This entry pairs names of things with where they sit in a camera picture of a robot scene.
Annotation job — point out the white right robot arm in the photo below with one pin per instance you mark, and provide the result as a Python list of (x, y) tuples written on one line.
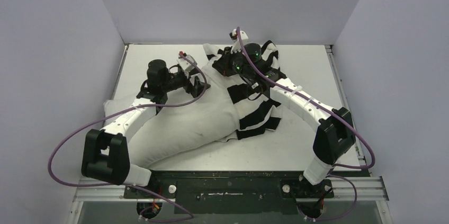
[(333, 127)]

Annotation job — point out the black white striped pillowcase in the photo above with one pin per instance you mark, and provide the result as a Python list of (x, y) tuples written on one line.
[(255, 111)]

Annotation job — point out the black metal base rail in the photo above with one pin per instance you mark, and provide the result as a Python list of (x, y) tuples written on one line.
[(253, 192)]

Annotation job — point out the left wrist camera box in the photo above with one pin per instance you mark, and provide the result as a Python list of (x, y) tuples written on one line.
[(185, 60)]

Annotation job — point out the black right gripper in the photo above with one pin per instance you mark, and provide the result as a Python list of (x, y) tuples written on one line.
[(224, 63)]

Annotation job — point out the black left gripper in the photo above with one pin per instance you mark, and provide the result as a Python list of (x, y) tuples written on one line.
[(197, 87)]

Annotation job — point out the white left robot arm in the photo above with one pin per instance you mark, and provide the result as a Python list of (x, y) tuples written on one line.
[(106, 156)]

